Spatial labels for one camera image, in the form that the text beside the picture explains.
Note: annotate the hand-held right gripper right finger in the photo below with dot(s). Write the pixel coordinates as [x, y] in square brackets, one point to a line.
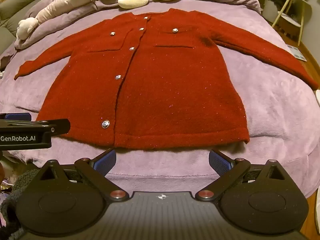
[217, 161]

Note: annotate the red knit cardigan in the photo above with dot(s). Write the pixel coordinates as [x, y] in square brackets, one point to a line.
[175, 92]

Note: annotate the person's left forearm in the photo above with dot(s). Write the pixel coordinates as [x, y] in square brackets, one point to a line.
[10, 205]

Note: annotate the dark cloth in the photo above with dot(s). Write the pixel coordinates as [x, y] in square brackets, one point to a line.
[277, 0]

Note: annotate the purple fleece bed sheet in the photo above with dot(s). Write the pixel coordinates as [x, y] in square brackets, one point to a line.
[275, 120]

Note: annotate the grey-green padded headboard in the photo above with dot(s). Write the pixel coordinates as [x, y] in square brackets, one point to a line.
[15, 7]

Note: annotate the pink plush toy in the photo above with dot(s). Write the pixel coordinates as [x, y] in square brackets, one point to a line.
[57, 7]

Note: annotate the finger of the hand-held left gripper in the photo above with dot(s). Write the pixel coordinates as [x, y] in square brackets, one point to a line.
[17, 116]
[57, 127]

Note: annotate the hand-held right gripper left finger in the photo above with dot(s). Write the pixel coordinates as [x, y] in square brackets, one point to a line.
[105, 160]

